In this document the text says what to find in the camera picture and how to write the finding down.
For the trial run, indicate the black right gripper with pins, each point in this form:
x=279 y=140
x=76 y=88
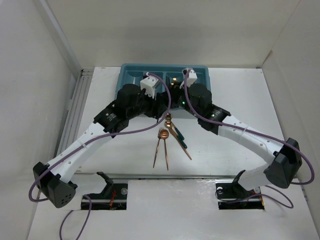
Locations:
x=175 y=91

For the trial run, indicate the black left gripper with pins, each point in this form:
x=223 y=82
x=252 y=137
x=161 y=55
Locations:
x=157 y=107

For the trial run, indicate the rose gold fork all metal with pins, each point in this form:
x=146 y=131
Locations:
x=157 y=146

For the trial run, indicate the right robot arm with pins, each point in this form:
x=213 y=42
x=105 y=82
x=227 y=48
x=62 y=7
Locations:
x=281 y=160

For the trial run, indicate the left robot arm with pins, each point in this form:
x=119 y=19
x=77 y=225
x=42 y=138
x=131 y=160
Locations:
x=54 y=179

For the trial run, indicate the blue plastic cutlery tray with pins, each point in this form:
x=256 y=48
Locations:
x=133 y=73

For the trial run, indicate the copper slotted spoon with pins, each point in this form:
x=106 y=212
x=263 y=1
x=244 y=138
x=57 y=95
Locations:
x=164 y=135

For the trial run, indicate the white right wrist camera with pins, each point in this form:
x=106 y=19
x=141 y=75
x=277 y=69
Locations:
x=190 y=77

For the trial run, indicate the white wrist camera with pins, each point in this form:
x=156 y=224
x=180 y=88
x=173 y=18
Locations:
x=190 y=77
x=149 y=83

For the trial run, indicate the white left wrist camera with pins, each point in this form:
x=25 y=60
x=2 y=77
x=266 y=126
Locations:
x=149 y=83

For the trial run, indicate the gold spoon upper green handle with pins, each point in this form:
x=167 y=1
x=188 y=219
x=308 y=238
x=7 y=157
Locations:
x=169 y=118

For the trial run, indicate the aluminium rail left side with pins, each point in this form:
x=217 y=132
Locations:
x=75 y=110

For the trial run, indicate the aluminium rail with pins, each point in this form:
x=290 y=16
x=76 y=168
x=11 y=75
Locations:
x=75 y=110
x=167 y=176

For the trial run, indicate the aluminium rail front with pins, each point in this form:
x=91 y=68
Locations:
x=167 y=176

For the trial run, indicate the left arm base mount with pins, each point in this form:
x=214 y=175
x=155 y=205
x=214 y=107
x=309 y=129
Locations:
x=113 y=197

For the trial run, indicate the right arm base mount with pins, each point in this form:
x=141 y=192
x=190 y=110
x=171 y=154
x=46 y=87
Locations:
x=231 y=196

